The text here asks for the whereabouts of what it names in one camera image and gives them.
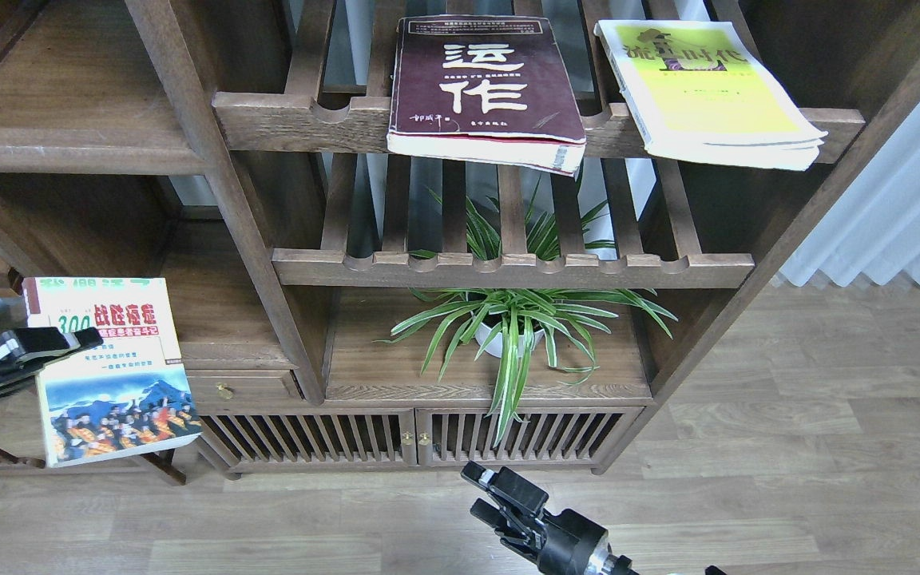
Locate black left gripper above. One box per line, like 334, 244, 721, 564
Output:
0, 327, 103, 401

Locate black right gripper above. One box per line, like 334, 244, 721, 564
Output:
461, 461, 611, 574

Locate colourful 300 paperback book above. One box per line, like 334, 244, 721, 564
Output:
23, 277, 202, 467

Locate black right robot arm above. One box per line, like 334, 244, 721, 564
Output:
461, 461, 636, 574

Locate right slatted cabinet door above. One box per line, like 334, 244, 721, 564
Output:
415, 406, 642, 467

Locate slatted cabinet door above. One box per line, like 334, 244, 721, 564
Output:
200, 408, 418, 473
415, 406, 642, 467

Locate white plant pot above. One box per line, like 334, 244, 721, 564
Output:
475, 315, 545, 358

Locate green spider plant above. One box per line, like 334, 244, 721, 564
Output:
381, 172, 678, 448

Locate small wooden drawer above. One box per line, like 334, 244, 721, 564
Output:
187, 369, 303, 406

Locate brass drawer knob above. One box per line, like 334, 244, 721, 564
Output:
216, 383, 235, 400

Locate left slatted cabinet door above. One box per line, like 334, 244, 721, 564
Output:
200, 408, 418, 473

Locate dark wooden bookshelf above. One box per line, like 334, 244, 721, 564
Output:
0, 1, 920, 474

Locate maroon book white characters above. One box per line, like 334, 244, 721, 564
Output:
387, 14, 585, 177

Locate yellow cover book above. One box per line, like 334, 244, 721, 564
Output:
594, 19, 826, 171

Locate white pleated curtain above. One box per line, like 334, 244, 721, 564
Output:
775, 102, 920, 287

